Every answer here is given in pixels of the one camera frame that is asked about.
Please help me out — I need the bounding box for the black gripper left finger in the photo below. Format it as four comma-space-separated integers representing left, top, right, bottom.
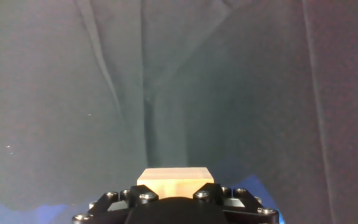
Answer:
71, 184, 160, 224

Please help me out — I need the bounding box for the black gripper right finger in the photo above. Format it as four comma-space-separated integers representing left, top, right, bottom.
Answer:
193, 182, 280, 224

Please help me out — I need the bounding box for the small wooden block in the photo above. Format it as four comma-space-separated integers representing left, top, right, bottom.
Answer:
136, 167, 215, 199

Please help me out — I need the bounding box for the black cloth with blue print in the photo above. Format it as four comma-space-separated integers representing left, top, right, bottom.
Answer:
0, 0, 358, 224

